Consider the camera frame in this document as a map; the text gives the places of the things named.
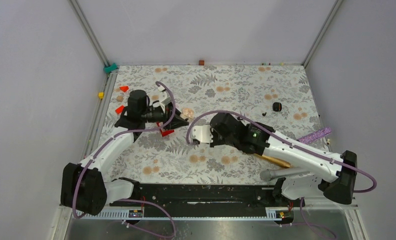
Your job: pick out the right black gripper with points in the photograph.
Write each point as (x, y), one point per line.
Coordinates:
(215, 142)

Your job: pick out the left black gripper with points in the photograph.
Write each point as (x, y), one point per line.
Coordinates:
(177, 121)

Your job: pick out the pink earbud charging case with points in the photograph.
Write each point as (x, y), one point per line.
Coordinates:
(187, 113)

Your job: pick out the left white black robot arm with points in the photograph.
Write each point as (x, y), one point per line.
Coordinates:
(83, 187)

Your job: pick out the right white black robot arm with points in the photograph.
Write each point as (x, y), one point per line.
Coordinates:
(337, 181)

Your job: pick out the black earbud case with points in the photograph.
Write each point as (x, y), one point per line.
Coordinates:
(277, 106)

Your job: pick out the red box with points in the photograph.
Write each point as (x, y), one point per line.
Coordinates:
(165, 132)

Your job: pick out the red flat block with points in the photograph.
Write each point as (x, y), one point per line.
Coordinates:
(119, 110)

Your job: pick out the grey microphone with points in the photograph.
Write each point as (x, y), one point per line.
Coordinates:
(272, 174)

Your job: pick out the red triangular block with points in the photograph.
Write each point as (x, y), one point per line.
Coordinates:
(124, 88)

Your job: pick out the beige cube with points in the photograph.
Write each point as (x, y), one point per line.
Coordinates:
(119, 98)

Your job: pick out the gold microphone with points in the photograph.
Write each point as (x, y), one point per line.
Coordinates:
(279, 162)

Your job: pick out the floral table mat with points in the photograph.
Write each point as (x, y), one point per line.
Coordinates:
(244, 89)

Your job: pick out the teal block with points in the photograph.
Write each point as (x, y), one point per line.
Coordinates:
(110, 68)

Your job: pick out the purple glitter microphone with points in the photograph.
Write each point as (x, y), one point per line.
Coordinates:
(314, 136)

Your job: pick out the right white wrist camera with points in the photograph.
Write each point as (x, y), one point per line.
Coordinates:
(202, 134)

